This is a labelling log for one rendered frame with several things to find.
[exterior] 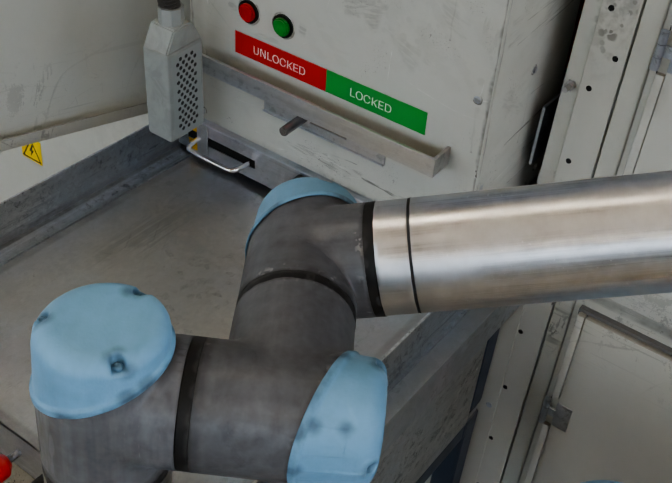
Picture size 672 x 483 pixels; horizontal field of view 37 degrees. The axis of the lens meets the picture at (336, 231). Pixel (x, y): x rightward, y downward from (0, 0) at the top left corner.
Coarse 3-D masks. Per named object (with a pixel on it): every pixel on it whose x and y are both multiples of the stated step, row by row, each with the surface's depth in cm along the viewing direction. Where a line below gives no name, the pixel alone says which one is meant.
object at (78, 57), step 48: (0, 0) 143; (48, 0) 147; (96, 0) 152; (144, 0) 157; (0, 48) 147; (48, 48) 152; (96, 48) 157; (0, 96) 151; (48, 96) 156; (96, 96) 162; (144, 96) 167; (0, 144) 152
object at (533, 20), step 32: (512, 0) 113; (544, 0) 121; (576, 0) 131; (512, 32) 117; (544, 32) 126; (512, 64) 122; (544, 64) 131; (512, 96) 126; (544, 96) 137; (512, 128) 132; (480, 160) 127; (512, 160) 137
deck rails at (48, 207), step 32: (96, 160) 147; (128, 160) 153; (160, 160) 158; (32, 192) 139; (64, 192) 144; (96, 192) 150; (0, 224) 136; (32, 224) 141; (64, 224) 143; (0, 256) 136; (448, 320) 132; (416, 352) 127; (256, 480) 102
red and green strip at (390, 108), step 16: (240, 32) 141; (240, 48) 143; (256, 48) 141; (272, 48) 139; (272, 64) 141; (288, 64) 139; (304, 64) 137; (304, 80) 139; (320, 80) 137; (336, 80) 135; (352, 80) 133; (352, 96) 135; (368, 96) 133; (384, 96) 131; (384, 112) 133; (400, 112) 131; (416, 112) 129; (416, 128) 131
